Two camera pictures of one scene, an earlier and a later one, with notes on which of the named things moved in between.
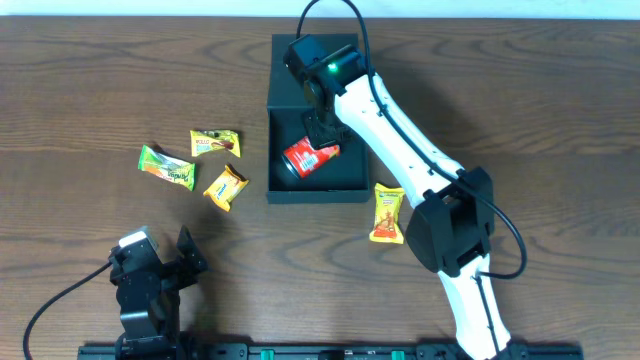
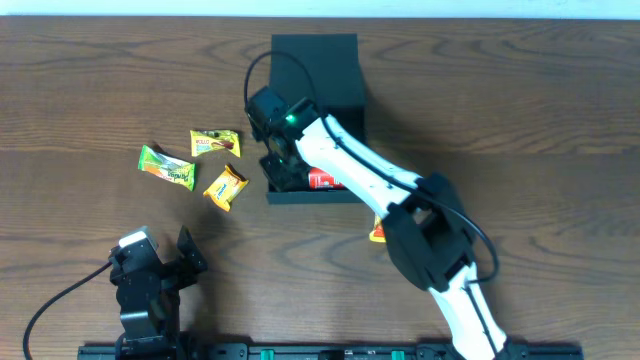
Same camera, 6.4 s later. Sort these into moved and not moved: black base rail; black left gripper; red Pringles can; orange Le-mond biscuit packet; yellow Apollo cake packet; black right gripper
Moved: black right gripper; red Pringles can
Not moved: yellow Apollo cake packet; black base rail; black left gripper; orange Le-mond biscuit packet
